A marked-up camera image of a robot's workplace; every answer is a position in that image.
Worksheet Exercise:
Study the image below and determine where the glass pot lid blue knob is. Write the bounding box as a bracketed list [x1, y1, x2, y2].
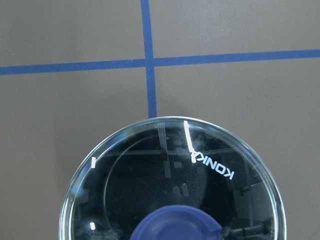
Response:
[58, 115, 287, 240]

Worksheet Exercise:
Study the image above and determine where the dark blue saucepan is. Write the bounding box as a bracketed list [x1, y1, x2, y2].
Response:
[74, 124, 273, 240]

